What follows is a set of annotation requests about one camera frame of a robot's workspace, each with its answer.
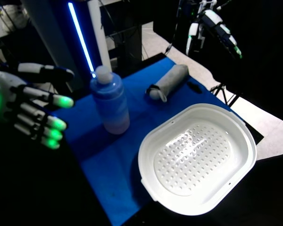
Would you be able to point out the black metal rack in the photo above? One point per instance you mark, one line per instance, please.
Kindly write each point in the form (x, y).
(122, 35)

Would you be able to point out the black tripod stand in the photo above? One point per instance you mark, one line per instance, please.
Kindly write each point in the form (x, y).
(222, 90)

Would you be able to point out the white perforated plastic basin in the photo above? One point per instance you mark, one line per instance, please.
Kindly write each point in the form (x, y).
(193, 160)

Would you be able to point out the white column with blue light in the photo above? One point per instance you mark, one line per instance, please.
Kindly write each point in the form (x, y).
(52, 35)

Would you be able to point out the blue table cloth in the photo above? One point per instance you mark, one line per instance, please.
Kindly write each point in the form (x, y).
(143, 113)

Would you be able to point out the blue translucent water bottle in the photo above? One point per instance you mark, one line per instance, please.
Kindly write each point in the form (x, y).
(110, 106)

